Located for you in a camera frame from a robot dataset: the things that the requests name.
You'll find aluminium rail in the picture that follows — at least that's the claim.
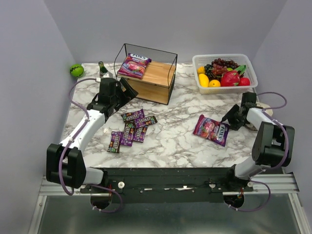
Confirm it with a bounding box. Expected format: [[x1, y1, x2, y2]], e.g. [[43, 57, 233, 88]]
[[39, 174, 299, 196]]

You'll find red apple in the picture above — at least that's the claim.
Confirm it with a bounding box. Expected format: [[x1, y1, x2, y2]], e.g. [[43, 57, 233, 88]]
[[238, 77, 251, 86]]

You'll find purple m&m's bag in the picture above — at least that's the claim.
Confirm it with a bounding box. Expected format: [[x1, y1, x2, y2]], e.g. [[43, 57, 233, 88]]
[[121, 109, 145, 122], [107, 132, 123, 154], [120, 121, 136, 146], [133, 125, 148, 143], [134, 116, 157, 128]]

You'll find orange fruit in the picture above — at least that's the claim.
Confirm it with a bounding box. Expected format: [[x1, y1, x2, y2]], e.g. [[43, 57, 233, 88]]
[[209, 79, 221, 88]]

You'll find green glass bottle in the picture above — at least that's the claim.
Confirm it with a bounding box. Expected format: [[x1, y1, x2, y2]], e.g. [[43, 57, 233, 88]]
[[98, 61, 108, 73]]

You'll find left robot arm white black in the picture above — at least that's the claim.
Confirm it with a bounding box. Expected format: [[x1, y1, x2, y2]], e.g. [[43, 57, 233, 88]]
[[46, 78, 138, 189]]

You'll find white plastic fruit basket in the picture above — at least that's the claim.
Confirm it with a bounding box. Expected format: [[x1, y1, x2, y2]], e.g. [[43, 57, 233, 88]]
[[192, 54, 258, 94]]

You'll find yellow small fruit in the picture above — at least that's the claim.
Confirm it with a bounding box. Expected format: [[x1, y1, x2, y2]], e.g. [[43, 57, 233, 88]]
[[197, 66, 206, 74]]

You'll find black mounting base plate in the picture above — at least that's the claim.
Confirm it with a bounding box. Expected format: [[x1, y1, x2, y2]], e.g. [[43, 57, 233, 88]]
[[80, 167, 253, 203]]

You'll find purple Fox's candy bag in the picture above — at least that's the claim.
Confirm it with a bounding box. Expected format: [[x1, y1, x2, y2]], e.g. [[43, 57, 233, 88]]
[[193, 115, 230, 147], [117, 53, 152, 79]]

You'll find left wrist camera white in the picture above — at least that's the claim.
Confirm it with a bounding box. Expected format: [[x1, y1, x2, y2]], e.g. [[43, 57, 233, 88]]
[[99, 71, 115, 78]]

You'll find yellow mango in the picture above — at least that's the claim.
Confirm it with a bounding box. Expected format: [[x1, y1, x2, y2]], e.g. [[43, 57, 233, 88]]
[[198, 73, 209, 87]]

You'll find black wire wooden shelf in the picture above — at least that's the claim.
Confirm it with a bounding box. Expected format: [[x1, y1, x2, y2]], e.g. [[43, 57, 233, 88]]
[[114, 43, 177, 105]]

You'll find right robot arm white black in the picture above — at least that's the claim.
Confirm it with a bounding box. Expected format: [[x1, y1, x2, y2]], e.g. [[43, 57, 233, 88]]
[[221, 92, 295, 180]]

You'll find green ball toy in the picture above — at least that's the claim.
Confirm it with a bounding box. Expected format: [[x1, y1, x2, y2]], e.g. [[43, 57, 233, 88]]
[[70, 64, 84, 78]]

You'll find dark grape bunch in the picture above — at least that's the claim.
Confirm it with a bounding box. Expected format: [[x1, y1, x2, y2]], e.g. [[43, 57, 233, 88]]
[[204, 58, 238, 79]]

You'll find red dragon fruit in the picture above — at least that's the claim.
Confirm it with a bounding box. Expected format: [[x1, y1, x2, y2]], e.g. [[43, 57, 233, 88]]
[[220, 70, 240, 87]]

